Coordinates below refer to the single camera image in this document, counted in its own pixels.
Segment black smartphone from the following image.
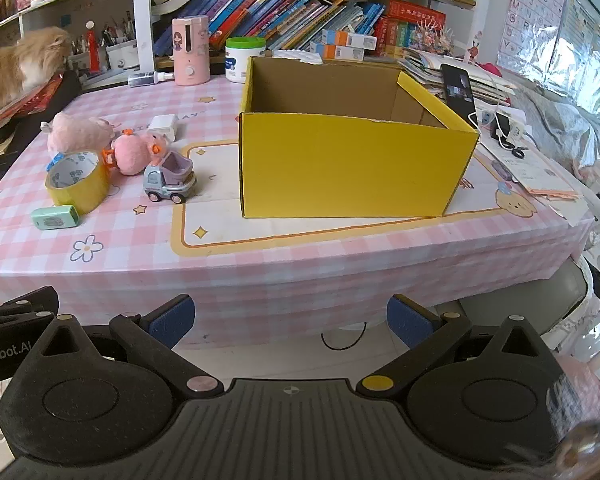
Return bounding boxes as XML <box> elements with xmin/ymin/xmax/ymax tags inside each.
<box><xmin>440</xmin><ymin>63</ymin><xmax>477</xmax><ymax>121</ymax></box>

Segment yellow cardboard box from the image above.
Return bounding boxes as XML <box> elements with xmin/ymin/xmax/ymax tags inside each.
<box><xmin>237</xmin><ymin>56</ymin><xmax>480</xmax><ymax>219</ymax></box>

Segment orange white carton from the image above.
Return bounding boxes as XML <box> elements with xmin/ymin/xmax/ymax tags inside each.
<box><xmin>321</xmin><ymin>29</ymin><xmax>378</xmax><ymax>51</ymax></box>
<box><xmin>310</xmin><ymin>42</ymin><xmax>366</xmax><ymax>62</ymax></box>

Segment grey purple toy truck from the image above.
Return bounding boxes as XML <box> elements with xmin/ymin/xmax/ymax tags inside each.
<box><xmin>144</xmin><ymin>151</ymin><xmax>197</xmax><ymax>205</ymax></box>

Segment white pen holder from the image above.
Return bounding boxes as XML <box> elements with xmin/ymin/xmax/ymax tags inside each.
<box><xmin>100</xmin><ymin>10</ymin><xmax>141</xmax><ymax>71</ymax></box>

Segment red packets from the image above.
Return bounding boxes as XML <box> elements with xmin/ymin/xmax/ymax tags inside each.
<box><xmin>0</xmin><ymin>72</ymin><xmax>63</xmax><ymax>128</ymax></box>

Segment pink checked tablecloth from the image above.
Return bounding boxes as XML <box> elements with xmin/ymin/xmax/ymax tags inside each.
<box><xmin>0</xmin><ymin>77</ymin><xmax>596</xmax><ymax>348</ymax></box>

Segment white tissue pack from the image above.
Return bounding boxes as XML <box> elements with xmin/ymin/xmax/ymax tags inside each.
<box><xmin>271</xmin><ymin>49</ymin><xmax>326</xmax><ymax>64</ymax></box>

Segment orange fluffy cat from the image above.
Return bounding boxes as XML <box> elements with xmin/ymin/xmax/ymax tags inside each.
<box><xmin>0</xmin><ymin>26</ymin><xmax>72</xmax><ymax>123</ymax></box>

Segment pink plush pig orange earmuffs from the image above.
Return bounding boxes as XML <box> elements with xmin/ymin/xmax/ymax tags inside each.
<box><xmin>100</xmin><ymin>130</ymin><xmax>172</xmax><ymax>177</ymax></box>

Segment white wooden bookshelf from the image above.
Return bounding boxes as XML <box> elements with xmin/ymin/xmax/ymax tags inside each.
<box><xmin>0</xmin><ymin>0</ymin><xmax>481</xmax><ymax>91</ymax></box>

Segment pink humidifier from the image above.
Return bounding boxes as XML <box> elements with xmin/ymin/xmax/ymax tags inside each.
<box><xmin>172</xmin><ymin>16</ymin><xmax>211</xmax><ymax>86</ymax></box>

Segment pale pink plush toy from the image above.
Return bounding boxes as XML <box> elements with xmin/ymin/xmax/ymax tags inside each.
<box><xmin>41</xmin><ymin>112</ymin><xmax>117</xmax><ymax>153</ymax></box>

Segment colourful wall chart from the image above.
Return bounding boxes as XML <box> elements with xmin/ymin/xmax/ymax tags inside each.
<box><xmin>560</xmin><ymin>0</ymin><xmax>600</xmax><ymax>86</ymax></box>

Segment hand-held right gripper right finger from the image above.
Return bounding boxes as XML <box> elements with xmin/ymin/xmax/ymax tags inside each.
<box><xmin>356</xmin><ymin>294</ymin><xmax>563</xmax><ymax>401</ymax></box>

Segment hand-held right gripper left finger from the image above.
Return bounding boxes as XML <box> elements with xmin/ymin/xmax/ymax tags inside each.
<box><xmin>30</xmin><ymin>294</ymin><xmax>226</xmax><ymax>402</ymax></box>

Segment clear spray bottle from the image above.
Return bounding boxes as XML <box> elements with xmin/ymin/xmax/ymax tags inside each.
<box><xmin>128</xmin><ymin>71</ymin><xmax>175</xmax><ymax>87</ymax></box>

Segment white charger plug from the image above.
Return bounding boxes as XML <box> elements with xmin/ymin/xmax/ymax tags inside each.
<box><xmin>147</xmin><ymin>115</ymin><xmax>179</xmax><ymax>142</ymax></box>

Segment small mint green box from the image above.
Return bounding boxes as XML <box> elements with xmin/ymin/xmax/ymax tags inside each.
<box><xmin>31</xmin><ymin>205</ymin><xmax>79</xmax><ymax>229</ymax></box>

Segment alphabet wall poster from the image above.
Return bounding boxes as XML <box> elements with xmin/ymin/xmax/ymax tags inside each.
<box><xmin>497</xmin><ymin>0</ymin><xmax>567</xmax><ymax>68</ymax></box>

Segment stack of magazines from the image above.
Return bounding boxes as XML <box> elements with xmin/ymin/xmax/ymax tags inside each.
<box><xmin>397</xmin><ymin>47</ymin><xmax>516</xmax><ymax>108</ymax></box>

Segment white chair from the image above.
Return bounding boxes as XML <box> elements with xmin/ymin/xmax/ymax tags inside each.
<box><xmin>460</xmin><ymin>255</ymin><xmax>600</xmax><ymax>351</ymax></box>

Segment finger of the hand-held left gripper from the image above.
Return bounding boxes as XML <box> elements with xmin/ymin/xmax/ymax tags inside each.
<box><xmin>0</xmin><ymin>286</ymin><xmax>60</xmax><ymax>333</ymax></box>

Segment red boxed book set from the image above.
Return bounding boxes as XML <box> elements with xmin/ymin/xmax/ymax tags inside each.
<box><xmin>380</xmin><ymin>0</ymin><xmax>447</xmax><ymax>58</ymax></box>

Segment white jar green lid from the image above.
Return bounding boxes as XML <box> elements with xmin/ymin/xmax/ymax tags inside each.
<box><xmin>225</xmin><ymin>37</ymin><xmax>267</xmax><ymax>83</ymax></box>

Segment loose paper sheets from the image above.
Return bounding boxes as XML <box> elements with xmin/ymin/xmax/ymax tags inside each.
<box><xmin>480</xmin><ymin>135</ymin><xmax>596</xmax><ymax>226</ymax></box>

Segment yellow tape roll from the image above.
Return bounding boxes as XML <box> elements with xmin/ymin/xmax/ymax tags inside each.
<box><xmin>45</xmin><ymin>150</ymin><xmax>111</xmax><ymax>215</ymax></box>

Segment white power strip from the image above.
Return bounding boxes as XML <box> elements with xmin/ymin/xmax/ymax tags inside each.
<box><xmin>480</xmin><ymin>107</ymin><xmax>529</xmax><ymax>141</ymax></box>

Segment colourful antler ornament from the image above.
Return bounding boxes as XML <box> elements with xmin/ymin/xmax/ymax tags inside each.
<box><xmin>410</xmin><ymin>17</ymin><xmax>453</xmax><ymax>53</ymax></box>

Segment row of colourful books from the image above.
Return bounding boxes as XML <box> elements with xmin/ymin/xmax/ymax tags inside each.
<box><xmin>180</xmin><ymin>0</ymin><xmax>386</xmax><ymax>53</ymax></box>

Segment black floor cable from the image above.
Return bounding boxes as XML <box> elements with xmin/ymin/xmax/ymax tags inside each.
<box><xmin>321</xmin><ymin>321</ymin><xmax>368</xmax><ymax>351</ymax></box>

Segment grey blanket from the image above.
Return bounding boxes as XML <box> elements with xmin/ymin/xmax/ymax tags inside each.
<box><xmin>520</xmin><ymin>85</ymin><xmax>600</xmax><ymax>171</ymax></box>

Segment red figure bottle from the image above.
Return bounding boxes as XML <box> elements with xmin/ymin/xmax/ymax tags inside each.
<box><xmin>85</xmin><ymin>21</ymin><xmax>101</xmax><ymax>73</ymax></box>

